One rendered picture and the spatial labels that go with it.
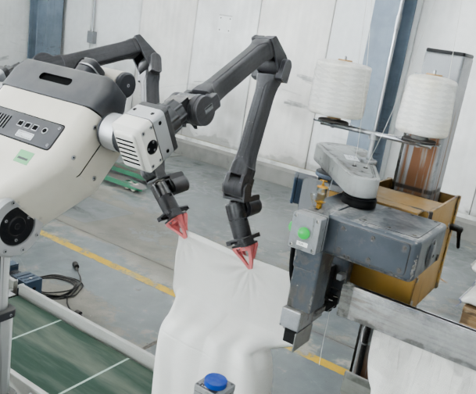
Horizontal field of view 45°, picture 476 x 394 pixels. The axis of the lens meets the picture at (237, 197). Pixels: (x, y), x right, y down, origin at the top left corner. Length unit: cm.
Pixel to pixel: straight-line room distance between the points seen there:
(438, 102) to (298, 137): 573
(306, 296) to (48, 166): 70
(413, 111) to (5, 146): 104
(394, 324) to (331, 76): 69
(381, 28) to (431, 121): 484
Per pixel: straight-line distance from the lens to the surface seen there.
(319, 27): 719
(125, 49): 203
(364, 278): 174
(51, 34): 978
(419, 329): 158
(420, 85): 160
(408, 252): 136
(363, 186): 149
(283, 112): 736
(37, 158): 142
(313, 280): 147
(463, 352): 157
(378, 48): 639
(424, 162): 183
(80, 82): 151
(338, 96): 167
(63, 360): 249
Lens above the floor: 171
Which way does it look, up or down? 15 degrees down
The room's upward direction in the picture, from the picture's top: 9 degrees clockwise
